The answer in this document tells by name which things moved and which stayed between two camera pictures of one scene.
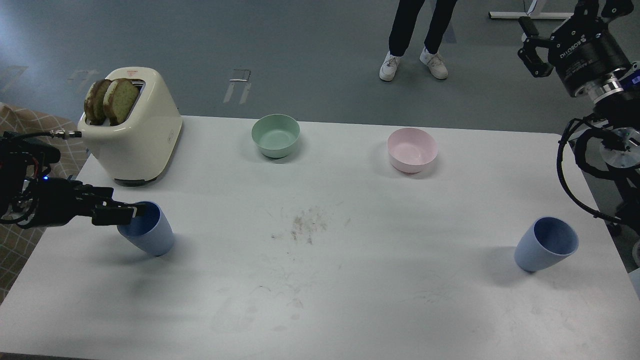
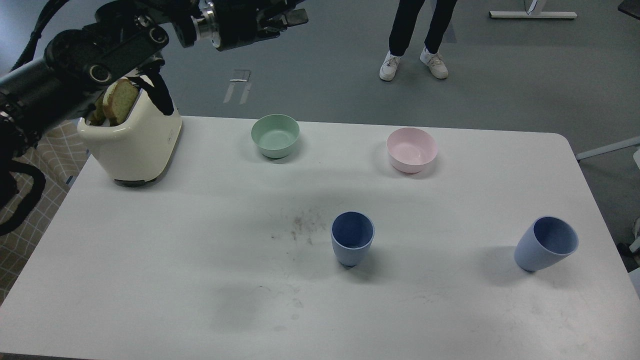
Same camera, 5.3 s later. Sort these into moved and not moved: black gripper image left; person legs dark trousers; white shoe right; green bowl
Moved: black gripper image left
Not moved: person legs dark trousers; white shoe right; green bowl
